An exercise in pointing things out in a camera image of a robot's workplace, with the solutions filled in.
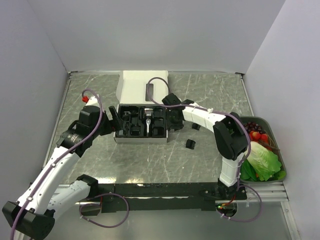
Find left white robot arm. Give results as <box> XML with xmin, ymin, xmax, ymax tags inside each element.
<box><xmin>2</xmin><ymin>96</ymin><xmax>122</xmax><ymax>240</ymax></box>

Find black comb attachment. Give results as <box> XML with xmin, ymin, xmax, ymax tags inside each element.
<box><xmin>185</xmin><ymin>139</ymin><xmax>196</xmax><ymax>150</ymax></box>
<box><xmin>191</xmin><ymin>123</ymin><xmax>201</xmax><ymax>131</ymax></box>

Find black silver hair clipper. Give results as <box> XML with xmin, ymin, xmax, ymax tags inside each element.
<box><xmin>144</xmin><ymin>108</ymin><xmax>153</xmax><ymax>136</ymax></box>

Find fake green lettuce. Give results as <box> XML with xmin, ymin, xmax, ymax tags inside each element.
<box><xmin>240</xmin><ymin>141</ymin><xmax>282</xmax><ymax>182</ymax></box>

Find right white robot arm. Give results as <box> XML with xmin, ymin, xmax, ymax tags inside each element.
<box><xmin>162</xmin><ymin>93</ymin><xmax>251</xmax><ymax>199</ymax></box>

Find fake dark grapes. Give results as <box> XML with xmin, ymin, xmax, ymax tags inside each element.
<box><xmin>244</xmin><ymin>121</ymin><xmax>266</xmax><ymax>135</ymax></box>

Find white hair clipper kit box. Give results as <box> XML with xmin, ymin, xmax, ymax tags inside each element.
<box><xmin>113</xmin><ymin>70</ymin><xmax>169</xmax><ymax>144</ymax></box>

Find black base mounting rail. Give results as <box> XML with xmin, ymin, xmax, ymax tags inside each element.
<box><xmin>68</xmin><ymin>182</ymin><xmax>248</xmax><ymax>213</ymax></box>

